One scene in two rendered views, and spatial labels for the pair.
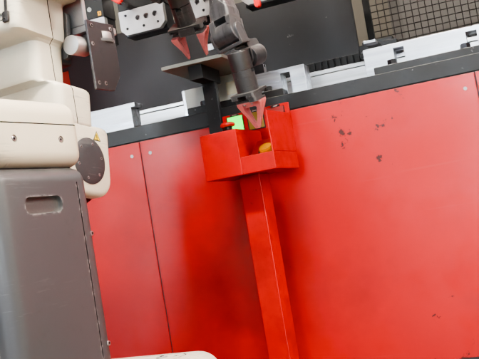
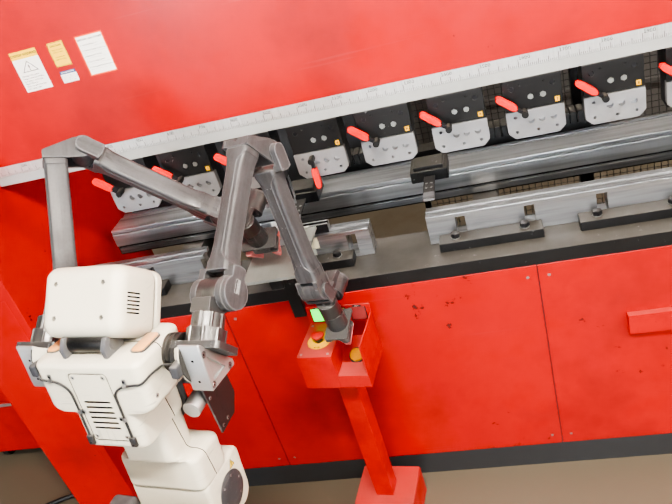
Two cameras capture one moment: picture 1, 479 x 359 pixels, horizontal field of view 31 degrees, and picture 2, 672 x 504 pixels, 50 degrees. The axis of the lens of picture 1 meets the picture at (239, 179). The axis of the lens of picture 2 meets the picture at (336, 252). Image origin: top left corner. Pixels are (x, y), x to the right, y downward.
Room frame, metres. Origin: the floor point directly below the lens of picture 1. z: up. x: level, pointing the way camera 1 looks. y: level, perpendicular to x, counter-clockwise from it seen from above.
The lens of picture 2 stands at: (0.59, -0.06, 2.03)
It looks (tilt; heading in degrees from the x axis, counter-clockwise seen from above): 30 degrees down; 358
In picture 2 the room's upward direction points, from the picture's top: 18 degrees counter-clockwise
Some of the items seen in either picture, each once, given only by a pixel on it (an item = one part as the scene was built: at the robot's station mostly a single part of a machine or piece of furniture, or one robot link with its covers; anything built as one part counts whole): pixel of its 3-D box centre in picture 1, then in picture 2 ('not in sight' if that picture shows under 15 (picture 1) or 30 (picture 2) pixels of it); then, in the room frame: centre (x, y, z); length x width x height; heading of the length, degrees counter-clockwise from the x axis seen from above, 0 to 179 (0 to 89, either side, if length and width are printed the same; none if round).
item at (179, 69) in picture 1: (208, 68); (280, 255); (2.44, 0.04, 1.00); 0.26 x 0.18 x 0.01; 161
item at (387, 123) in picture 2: not in sight; (387, 130); (2.46, -0.37, 1.26); 0.15 x 0.09 x 0.17; 71
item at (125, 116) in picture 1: (71, 132); (143, 273); (2.76, 0.51, 0.92); 0.50 x 0.06 x 0.10; 71
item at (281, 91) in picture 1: (237, 104); (308, 264); (2.52, -0.03, 0.89); 0.30 x 0.05 x 0.03; 71
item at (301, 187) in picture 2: not in sight; (299, 200); (2.73, -0.07, 1.01); 0.26 x 0.12 x 0.05; 161
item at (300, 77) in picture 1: (246, 94); (312, 245); (2.57, -0.06, 0.92); 0.39 x 0.06 x 0.10; 71
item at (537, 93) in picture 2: not in sight; (532, 101); (2.34, -0.74, 1.26); 0.15 x 0.09 x 0.17; 71
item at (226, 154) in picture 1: (248, 141); (338, 345); (2.26, -0.04, 0.75); 0.20 x 0.16 x 0.18; 65
